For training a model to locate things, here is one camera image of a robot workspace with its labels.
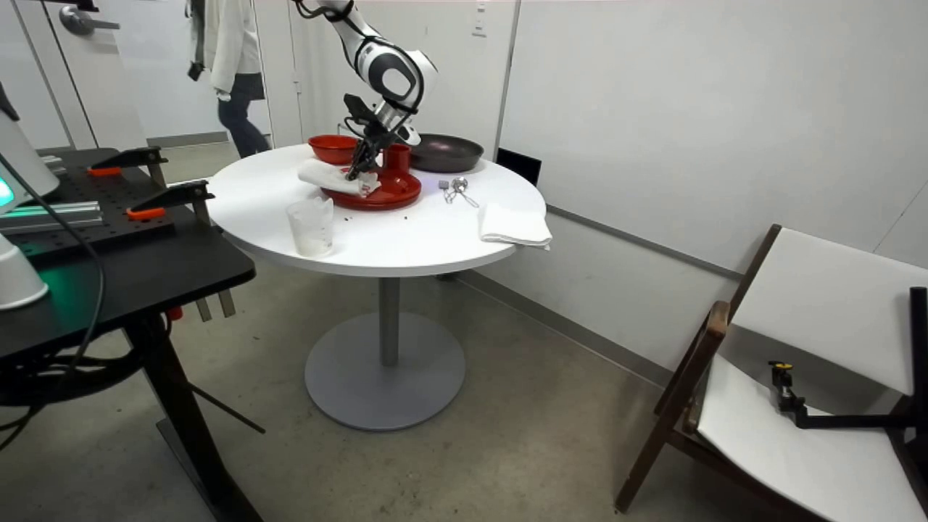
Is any walking person in white jacket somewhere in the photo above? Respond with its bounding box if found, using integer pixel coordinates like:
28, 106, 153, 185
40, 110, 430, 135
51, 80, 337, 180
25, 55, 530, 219
182, 0, 275, 161

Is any black chair back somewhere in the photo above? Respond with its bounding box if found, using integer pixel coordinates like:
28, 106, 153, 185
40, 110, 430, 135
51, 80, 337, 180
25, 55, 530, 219
492, 146, 546, 185

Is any black frying pan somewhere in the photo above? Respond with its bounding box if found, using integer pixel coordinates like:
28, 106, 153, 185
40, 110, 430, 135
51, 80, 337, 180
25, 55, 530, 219
408, 132, 488, 178

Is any black desk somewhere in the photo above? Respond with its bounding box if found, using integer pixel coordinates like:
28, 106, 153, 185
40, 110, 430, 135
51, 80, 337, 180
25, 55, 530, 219
0, 142, 265, 522

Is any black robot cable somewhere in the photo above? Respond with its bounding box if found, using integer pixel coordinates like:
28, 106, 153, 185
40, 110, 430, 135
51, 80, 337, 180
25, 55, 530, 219
294, 0, 353, 23

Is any red mug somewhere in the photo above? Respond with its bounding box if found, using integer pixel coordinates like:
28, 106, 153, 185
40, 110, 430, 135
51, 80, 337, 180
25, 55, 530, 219
381, 142, 415, 184

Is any silver door handle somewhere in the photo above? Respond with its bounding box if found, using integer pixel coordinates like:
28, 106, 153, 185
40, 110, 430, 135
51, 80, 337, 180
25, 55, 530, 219
54, 0, 125, 39

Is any folded plain white towel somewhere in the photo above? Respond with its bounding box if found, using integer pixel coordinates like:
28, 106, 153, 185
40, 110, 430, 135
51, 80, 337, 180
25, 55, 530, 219
475, 184, 556, 255

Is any white towel with red stripes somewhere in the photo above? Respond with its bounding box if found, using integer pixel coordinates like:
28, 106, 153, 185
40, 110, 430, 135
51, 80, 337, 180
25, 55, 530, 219
295, 156, 383, 201

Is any grey table pedestal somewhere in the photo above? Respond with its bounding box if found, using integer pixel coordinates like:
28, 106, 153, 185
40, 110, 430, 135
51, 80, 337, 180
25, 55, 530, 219
301, 275, 470, 436

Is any red plate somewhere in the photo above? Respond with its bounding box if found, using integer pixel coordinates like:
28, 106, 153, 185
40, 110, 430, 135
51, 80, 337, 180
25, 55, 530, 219
321, 168, 427, 214

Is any orange handled bar clamp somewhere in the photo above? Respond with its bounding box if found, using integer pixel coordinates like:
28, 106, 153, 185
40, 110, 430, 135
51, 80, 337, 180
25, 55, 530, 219
125, 178, 237, 326
83, 142, 167, 185

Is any white dome object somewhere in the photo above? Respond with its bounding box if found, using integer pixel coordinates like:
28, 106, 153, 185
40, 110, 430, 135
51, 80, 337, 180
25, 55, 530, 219
0, 232, 51, 313

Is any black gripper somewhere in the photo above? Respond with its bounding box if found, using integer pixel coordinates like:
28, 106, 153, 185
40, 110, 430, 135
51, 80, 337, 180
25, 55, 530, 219
346, 93, 415, 184

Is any aluminium rail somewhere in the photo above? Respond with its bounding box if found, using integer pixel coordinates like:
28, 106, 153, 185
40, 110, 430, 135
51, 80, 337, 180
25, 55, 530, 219
0, 197, 105, 236

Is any red bowl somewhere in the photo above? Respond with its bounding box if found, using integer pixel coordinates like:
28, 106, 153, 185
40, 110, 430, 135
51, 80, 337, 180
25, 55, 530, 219
307, 135, 362, 168

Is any black cable bundle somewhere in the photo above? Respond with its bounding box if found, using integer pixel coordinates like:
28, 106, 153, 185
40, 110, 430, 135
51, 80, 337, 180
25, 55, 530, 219
0, 185, 133, 452

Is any clear plastic measuring cup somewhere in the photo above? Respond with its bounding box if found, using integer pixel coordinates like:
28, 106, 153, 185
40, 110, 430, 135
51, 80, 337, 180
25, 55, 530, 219
285, 201, 340, 259

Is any white board with wooden frame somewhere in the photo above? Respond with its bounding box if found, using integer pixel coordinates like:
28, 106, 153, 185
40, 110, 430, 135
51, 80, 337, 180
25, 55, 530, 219
729, 225, 928, 400
615, 298, 928, 522

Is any silver spoon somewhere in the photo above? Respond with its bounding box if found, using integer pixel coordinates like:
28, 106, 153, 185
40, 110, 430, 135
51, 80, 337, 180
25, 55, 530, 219
449, 175, 483, 213

